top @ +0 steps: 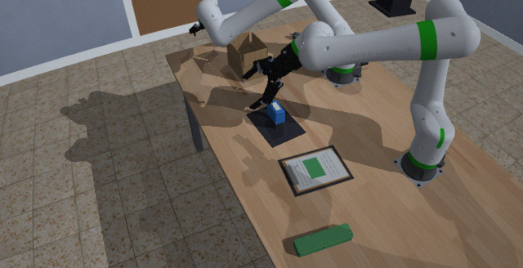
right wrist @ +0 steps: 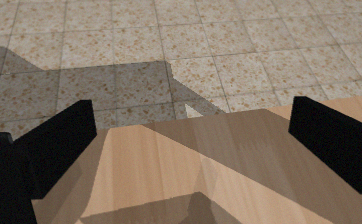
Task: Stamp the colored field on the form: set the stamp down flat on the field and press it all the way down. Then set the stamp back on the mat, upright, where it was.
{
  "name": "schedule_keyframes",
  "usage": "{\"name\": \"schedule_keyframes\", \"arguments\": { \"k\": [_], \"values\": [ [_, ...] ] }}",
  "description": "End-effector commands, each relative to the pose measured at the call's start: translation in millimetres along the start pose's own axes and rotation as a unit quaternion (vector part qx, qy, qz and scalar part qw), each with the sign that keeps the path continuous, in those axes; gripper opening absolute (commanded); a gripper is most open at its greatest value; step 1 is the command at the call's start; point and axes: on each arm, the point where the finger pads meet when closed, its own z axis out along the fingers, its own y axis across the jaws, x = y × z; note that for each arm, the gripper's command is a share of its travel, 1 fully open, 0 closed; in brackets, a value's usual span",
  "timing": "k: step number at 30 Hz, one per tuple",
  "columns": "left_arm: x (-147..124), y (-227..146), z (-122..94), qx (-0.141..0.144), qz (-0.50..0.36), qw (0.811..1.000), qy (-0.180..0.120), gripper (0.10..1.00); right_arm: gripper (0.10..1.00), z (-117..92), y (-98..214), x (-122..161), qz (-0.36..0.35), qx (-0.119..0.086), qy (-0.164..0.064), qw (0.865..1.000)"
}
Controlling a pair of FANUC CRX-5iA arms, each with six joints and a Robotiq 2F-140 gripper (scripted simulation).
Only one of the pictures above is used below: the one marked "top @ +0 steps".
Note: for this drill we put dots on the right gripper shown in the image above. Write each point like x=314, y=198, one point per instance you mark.
x=195, y=29

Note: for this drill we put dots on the brown cardboard box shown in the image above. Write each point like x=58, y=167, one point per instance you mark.
x=246, y=54

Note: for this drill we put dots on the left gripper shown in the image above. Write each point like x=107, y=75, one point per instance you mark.
x=281, y=69

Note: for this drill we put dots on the green pencil case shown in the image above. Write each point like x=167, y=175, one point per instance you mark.
x=323, y=239

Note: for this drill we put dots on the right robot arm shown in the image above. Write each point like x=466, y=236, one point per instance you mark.
x=223, y=31

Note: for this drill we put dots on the dark grey mat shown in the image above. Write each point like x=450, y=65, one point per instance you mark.
x=290, y=130

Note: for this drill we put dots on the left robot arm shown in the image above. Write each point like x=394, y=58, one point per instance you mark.
x=447, y=33

